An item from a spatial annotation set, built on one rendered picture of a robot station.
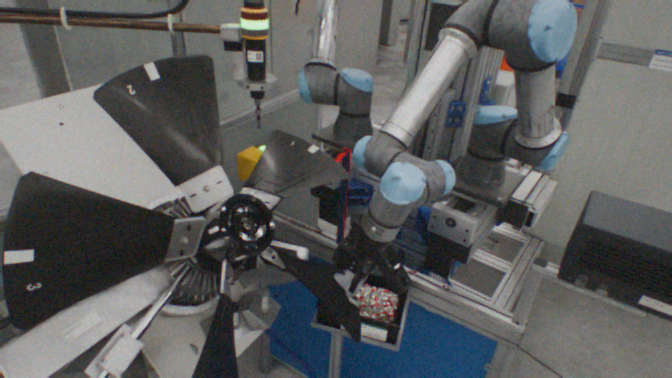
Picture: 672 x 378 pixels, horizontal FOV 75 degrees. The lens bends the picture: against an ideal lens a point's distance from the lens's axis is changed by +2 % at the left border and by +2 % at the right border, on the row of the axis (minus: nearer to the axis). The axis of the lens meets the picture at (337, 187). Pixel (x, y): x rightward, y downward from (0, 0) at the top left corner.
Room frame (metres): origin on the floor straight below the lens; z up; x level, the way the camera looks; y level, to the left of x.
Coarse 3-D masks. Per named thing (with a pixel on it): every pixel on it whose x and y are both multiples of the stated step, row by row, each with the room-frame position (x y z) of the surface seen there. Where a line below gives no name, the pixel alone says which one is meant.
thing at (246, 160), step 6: (246, 150) 1.25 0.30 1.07; (252, 150) 1.25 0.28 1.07; (258, 150) 1.25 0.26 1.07; (240, 156) 1.21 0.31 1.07; (246, 156) 1.20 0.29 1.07; (252, 156) 1.21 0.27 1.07; (258, 156) 1.21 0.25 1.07; (240, 162) 1.21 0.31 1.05; (246, 162) 1.19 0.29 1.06; (252, 162) 1.18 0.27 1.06; (240, 168) 1.21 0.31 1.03; (246, 168) 1.20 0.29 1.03; (252, 168) 1.18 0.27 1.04; (240, 174) 1.21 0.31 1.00; (246, 174) 1.20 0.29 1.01
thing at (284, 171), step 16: (272, 144) 0.96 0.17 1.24; (304, 144) 0.99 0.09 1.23; (272, 160) 0.90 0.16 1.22; (288, 160) 0.91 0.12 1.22; (304, 160) 0.92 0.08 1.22; (320, 160) 0.94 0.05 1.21; (256, 176) 0.84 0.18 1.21; (272, 176) 0.84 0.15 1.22; (288, 176) 0.85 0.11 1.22; (304, 176) 0.86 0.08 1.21; (320, 176) 0.88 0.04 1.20; (336, 176) 0.91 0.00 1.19; (272, 192) 0.78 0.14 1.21; (288, 192) 0.79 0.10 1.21
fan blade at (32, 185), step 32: (32, 192) 0.49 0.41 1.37; (64, 192) 0.51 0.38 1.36; (96, 192) 0.54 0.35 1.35; (32, 224) 0.47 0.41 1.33; (64, 224) 0.49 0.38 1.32; (96, 224) 0.52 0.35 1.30; (128, 224) 0.55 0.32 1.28; (160, 224) 0.58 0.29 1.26; (64, 256) 0.48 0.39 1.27; (96, 256) 0.51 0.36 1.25; (128, 256) 0.54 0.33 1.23; (160, 256) 0.58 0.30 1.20; (64, 288) 0.47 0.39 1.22; (96, 288) 0.50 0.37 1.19; (32, 320) 0.43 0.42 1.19
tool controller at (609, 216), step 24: (600, 192) 0.80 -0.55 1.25; (600, 216) 0.74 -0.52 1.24; (624, 216) 0.73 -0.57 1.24; (648, 216) 0.73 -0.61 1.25; (576, 240) 0.73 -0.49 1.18; (600, 240) 0.70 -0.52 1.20; (624, 240) 0.68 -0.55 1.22; (648, 240) 0.67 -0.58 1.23; (576, 264) 0.73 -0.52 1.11; (600, 264) 0.71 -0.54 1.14; (624, 264) 0.68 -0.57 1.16; (648, 264) 0.66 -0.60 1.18; (600, 288) 0.70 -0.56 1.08; (624, 288) 0.69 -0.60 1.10; (648, 288) 0.67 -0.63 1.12
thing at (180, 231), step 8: (176, 224) 0.60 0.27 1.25; (184, 224) 0.61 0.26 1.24; (192, 224) 0.62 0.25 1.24; (200, 224) 0.63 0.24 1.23; (176, 232) 0.60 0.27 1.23; (184, 232) 0.61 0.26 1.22; (192, 232) 0.62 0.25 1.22; (200, 232) 0.63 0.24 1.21; (176, 240) 0.60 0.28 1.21; (192, 240) 0.62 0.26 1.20; (168, 248) 0.59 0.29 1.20; (176, 248) 0.60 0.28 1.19; (184, 248) 0.61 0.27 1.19; (192, 248) 0.62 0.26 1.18; (168, 256) 0.59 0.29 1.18; (176, 256) 0.60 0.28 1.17; (184, 256) 0.61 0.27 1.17
